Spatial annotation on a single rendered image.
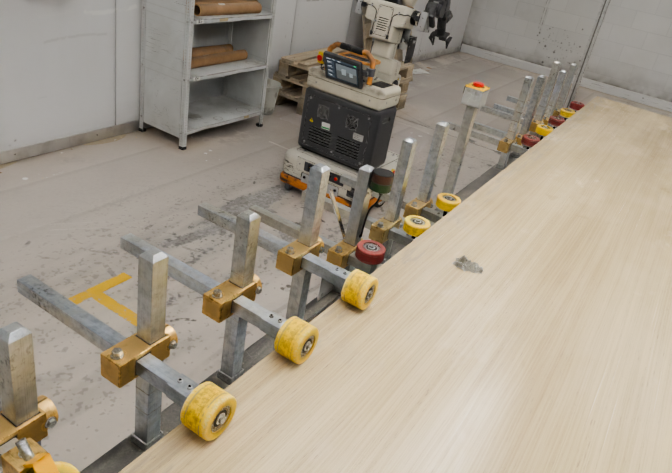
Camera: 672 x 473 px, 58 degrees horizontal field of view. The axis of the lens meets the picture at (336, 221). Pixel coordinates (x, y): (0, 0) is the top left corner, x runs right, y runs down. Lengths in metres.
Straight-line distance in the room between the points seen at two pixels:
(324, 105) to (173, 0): 1.21
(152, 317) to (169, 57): 3.35
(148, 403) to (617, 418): 0.92
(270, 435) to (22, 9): 3.25
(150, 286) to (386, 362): 0.51
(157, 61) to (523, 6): 6.40
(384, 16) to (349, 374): 2.92
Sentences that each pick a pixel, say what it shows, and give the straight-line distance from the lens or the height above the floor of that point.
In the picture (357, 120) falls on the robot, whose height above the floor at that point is 0.60.
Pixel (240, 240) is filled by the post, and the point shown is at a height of 1.08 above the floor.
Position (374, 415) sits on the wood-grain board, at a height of 0.90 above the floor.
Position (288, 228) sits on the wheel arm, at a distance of 1.78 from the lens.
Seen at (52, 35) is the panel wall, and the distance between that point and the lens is 4.11.
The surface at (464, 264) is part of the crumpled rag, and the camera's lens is 1.68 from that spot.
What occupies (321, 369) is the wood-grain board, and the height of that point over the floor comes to 0.90.
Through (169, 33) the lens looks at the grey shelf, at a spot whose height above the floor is 0.77.
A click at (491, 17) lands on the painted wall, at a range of 9.81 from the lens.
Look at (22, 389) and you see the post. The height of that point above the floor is 1.03.
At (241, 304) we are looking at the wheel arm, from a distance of 1.26.
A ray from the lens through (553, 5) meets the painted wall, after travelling 9.56.
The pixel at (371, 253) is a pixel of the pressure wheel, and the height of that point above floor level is 0.91.
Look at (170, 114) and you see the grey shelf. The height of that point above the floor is 0.22.
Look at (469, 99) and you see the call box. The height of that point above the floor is 1.18.
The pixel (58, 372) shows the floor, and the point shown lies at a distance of 2.55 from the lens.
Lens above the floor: 1.71
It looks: 27 degrees down
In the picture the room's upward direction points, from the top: 11 degrees clockwise
